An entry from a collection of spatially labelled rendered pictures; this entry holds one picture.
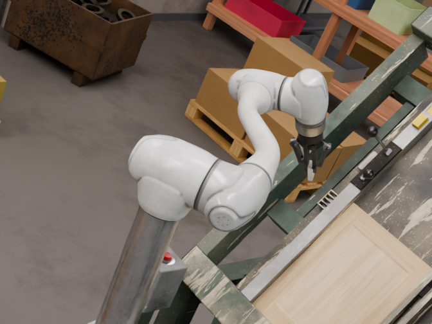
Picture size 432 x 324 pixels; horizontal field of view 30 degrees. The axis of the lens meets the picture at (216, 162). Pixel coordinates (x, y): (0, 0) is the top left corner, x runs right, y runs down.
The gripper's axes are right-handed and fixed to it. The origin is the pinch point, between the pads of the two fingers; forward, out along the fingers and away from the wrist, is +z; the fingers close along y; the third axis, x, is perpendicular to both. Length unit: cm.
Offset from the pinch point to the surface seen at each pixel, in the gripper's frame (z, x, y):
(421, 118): 7.8, -37.1, -29.7
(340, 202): 22.6, -6.6, -8.5
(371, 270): 27.8, 14.1, -23.0
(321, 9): 480, -649, 141
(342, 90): 325, -357, 57
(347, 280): 30.3, 18.3, -16.2
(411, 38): 2, -70, -21
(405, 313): 27, 28, -36
